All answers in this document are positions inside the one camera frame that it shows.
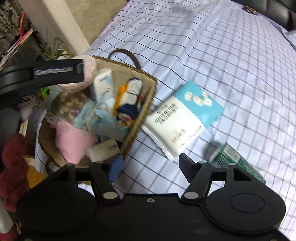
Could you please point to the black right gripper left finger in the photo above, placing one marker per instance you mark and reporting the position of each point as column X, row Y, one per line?
column 103, row 175

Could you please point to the red plush toy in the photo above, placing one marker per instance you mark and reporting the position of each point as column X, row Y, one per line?
column 14, row 181

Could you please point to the white potted plant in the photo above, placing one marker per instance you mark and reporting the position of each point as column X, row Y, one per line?
column 58, row 51

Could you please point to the green plastic toy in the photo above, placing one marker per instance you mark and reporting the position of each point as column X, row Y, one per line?
column 44, row 92

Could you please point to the pink soft cloth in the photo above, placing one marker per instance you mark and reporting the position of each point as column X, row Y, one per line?
column 72, row 142

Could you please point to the black leather sofa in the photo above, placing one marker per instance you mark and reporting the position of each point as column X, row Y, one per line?
column 280, row 11

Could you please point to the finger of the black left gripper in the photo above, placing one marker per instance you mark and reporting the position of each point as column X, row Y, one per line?
column 48, row 73

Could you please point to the woven basket with handle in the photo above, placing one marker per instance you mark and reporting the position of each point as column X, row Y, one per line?
column 121, row 73

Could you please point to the small metal keyring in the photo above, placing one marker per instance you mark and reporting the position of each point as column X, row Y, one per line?
column 250, row 10

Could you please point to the blue face mask stack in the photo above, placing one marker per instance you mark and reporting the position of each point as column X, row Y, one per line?
column 100, row 122

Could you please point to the floral sachet pouch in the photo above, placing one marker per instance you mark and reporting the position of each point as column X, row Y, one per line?
column 67, row 106

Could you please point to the large cloud tissue pack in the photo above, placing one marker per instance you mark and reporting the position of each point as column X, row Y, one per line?
column 178, row 121

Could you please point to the orange navy patterned cloth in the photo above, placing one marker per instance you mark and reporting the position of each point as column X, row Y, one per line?
column 128, row 102

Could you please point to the checked white tablecloth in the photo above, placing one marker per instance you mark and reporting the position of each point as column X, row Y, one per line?
column 244, row 61

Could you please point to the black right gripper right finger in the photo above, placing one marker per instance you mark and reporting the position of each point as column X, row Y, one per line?
column 198, row 175

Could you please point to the small white tissue pack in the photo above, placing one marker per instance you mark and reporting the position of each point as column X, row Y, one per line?
column 103, row 151

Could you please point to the green drink can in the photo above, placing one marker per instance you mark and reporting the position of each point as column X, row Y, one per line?
column 225, row 155

